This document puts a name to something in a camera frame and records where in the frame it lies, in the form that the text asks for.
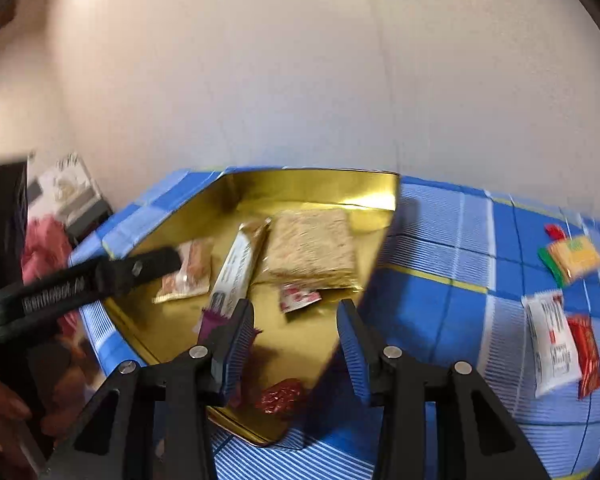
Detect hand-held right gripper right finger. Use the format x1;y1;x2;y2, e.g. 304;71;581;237
336;299;551;480

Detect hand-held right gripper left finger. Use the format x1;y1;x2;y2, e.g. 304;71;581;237
40;299;257;480

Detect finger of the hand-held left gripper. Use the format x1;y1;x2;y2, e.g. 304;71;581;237
96;246;182;295

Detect clear brown candy packet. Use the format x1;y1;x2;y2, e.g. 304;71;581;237
152;239;215;305

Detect dark red candy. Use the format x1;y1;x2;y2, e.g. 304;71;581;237
254;379;306;417

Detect small white red packet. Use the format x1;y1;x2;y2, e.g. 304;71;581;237
278;282;323;314

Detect long white snack bar packet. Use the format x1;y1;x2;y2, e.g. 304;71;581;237
207;217;272;321

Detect sesame cracker packet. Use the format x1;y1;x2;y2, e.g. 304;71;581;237
252;207;363;292

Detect gold metal tin tray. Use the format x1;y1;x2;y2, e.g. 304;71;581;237
102;169;401;448

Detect person's left hand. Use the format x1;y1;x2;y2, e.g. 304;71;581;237
0;365;32;450

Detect pink quilted cloth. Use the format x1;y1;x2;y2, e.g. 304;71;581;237
21;215;90;343

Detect grey and white furniture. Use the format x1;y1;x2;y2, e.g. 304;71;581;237
27;152;115;247

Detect blue plaid tablecloth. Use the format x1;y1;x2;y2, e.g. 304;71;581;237
67;167;600;480

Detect white packet with red print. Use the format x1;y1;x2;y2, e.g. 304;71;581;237
521;291;583;400

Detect red snack packet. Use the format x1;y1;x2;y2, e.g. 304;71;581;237
566;314;600;401

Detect yellow cracker packet green ends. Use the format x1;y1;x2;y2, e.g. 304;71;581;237
537;235;600;288

